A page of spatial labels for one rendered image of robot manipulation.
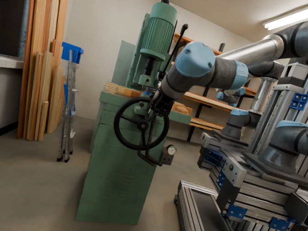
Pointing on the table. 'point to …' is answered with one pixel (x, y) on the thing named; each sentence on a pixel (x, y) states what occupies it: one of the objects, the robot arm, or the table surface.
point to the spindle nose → (149, 66)
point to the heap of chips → (182, 110)
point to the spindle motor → (159, 31)
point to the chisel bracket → (145, 80)
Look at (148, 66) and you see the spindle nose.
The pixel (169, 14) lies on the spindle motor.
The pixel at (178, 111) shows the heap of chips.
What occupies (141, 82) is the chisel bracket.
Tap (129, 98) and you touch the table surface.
